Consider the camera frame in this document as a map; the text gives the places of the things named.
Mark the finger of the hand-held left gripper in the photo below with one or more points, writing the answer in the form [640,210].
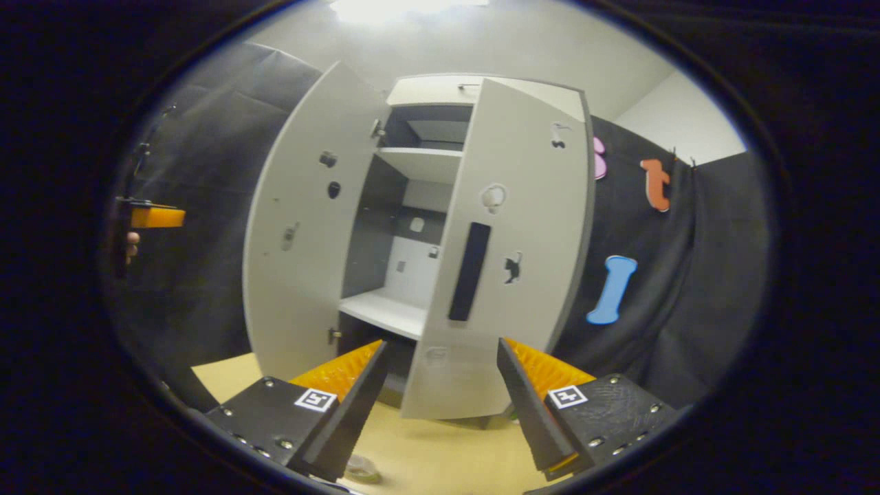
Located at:
[158,218]

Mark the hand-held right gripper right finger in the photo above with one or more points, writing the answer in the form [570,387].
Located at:
[533,419]

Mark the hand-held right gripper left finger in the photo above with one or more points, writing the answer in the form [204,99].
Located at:
[350,419]

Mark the white cabinet door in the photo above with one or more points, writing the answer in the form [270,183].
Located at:
[302,240]
[509,309]

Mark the white cabinet shelf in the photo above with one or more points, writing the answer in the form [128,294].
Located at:
[392,313]
[426,161]

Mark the white grey cabinet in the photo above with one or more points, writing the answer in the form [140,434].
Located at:
[392,227]

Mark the green striped toy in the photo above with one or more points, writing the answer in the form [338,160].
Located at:
[512,414]

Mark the black stand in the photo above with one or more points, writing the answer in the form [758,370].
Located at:
[148,148]

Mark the ceiling light panel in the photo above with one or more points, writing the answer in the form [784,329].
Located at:
[405,8]

